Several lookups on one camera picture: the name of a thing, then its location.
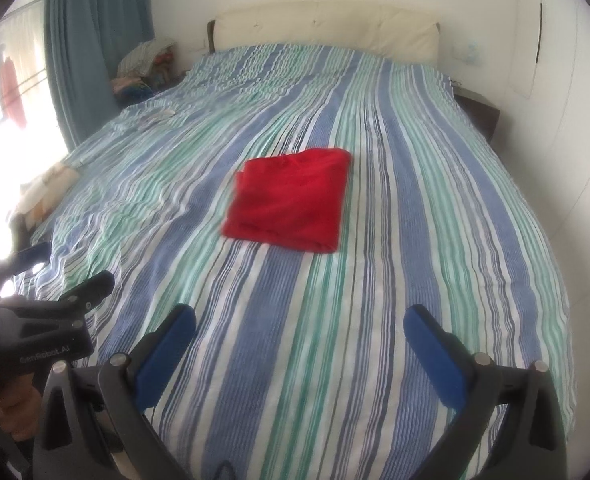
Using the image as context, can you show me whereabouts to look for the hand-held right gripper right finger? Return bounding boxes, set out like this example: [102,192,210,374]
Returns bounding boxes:
[403,304,568,480]

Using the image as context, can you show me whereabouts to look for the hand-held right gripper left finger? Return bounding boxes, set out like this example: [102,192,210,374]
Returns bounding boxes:
[34,304,198,480]

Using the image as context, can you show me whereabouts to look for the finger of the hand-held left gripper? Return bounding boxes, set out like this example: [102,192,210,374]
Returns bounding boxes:
[0,241,52,286]
[0,270,116,321]

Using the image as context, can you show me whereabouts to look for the red sweater with white animal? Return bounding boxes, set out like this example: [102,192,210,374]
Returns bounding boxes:
[221,147,353,254]

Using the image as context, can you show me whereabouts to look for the pile of clothes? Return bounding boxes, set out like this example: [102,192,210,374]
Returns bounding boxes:
[111,39,186,107]

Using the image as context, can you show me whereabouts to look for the person's left hand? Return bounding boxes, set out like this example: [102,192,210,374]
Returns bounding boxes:
[0,387,44,442]

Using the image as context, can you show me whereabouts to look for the cream cloth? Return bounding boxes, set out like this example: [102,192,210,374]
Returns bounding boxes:
[7,164,82,223]

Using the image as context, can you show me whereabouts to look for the striped bed sheet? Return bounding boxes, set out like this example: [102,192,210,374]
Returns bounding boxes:
[5,44,576,480]

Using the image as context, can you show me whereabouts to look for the red hanging garment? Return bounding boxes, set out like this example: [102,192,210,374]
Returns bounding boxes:
[0,57,28,128]

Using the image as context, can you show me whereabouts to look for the blue curtain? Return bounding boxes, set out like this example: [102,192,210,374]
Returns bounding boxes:
[42,0,155,153]

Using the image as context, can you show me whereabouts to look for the dark wooden nightstand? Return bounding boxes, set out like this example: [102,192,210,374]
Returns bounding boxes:
[454,86,501,143]

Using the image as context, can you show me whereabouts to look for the white wardrobe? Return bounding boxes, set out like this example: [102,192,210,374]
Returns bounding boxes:
[508,0,590,241]

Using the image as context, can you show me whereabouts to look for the cream padded headboard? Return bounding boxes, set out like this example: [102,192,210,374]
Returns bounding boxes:
[207,4,441,63]

